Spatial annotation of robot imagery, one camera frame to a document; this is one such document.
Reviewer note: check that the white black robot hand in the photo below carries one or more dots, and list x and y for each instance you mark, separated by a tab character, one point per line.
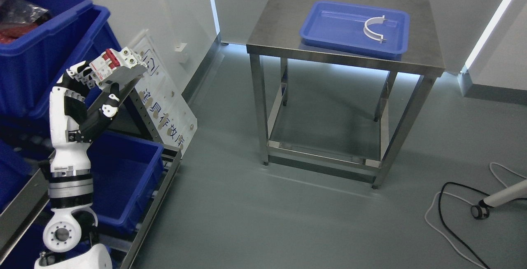
69	120

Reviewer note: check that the white circuit breaker red switch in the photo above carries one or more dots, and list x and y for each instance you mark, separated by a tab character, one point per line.
114	66

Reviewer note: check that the blue storage bin upper left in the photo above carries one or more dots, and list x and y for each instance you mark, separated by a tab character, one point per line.
78	30

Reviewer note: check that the blue storage bin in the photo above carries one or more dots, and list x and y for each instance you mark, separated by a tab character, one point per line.
126	171
78	30

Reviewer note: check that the blue storage bin lower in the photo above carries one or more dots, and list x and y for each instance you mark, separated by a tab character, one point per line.
126	171

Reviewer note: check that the blue plastic tray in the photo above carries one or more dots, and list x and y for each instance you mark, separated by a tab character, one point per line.
359	29

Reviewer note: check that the stainless steel table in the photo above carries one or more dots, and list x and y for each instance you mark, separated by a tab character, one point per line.
353	113

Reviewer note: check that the white wheeled stand leg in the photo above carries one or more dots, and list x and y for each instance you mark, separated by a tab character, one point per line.
480	211

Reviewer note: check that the white wall box left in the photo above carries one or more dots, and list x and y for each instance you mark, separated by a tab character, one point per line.
181	53

